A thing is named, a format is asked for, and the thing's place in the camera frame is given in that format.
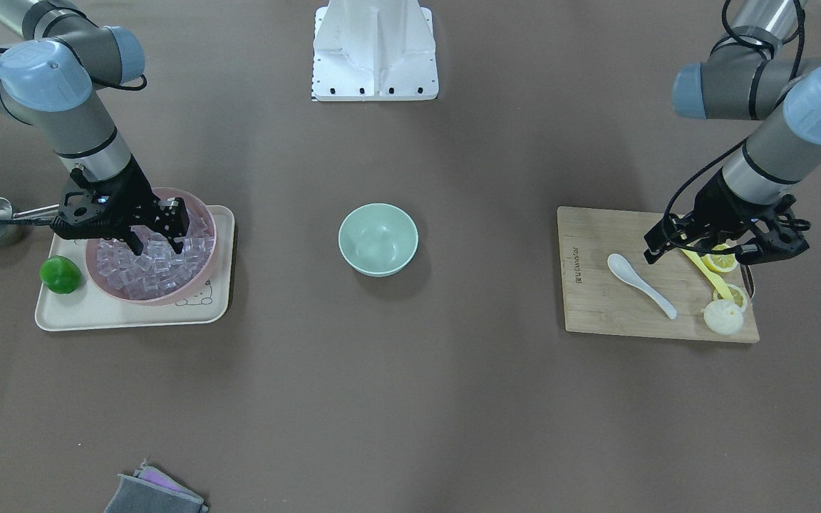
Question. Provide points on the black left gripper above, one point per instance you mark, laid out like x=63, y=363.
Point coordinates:
x=725, y=205

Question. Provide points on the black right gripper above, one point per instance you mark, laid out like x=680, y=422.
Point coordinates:
x=137, y=195

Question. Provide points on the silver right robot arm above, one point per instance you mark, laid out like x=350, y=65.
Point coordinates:
x=50, y=80

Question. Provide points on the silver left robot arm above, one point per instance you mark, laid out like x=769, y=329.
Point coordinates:
x=748, y=200

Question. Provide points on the pink bowl of ice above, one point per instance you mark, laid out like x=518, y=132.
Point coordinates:
x=158, y=275

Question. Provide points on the white ceramic spoon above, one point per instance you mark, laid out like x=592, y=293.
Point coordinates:
x=624, y=272

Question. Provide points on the mint green bowl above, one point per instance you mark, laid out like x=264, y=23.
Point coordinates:
x=378, y=239

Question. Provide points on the stacked lemon slice top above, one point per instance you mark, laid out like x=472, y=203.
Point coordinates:
x=720, y=259

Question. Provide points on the yellow plastic knife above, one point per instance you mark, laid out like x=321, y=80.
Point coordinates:
x=721, y=289

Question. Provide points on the lemon slice near bun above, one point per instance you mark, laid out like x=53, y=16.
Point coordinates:
x=737, y=294

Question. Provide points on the cream plastic tray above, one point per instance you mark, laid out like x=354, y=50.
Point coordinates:
x=91, y=308

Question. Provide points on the green lime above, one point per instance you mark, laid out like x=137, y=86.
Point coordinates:
x=60, y=275

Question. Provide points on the wooden cutting board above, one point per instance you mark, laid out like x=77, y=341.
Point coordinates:
x=595, y=301

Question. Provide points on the grey folded cloth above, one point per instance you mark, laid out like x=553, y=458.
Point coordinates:
x=150, y=489

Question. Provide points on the metal cutting board handle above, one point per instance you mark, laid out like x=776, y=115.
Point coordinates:
x=748, y=280

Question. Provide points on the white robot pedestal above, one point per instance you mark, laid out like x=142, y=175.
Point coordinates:
x=374, y=51

